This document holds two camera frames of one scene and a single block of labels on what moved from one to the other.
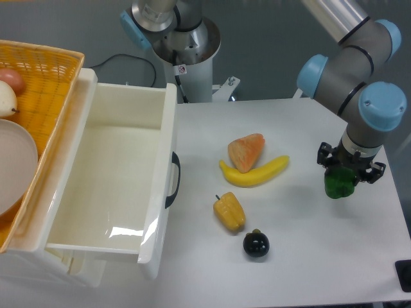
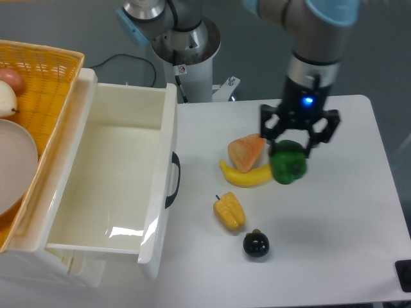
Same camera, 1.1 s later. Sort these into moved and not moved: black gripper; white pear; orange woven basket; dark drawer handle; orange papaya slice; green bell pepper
Moved: green bell pepper; black gripper
Not moved: orange papaya slice; orange woven basket; white pear; dark drawer handle
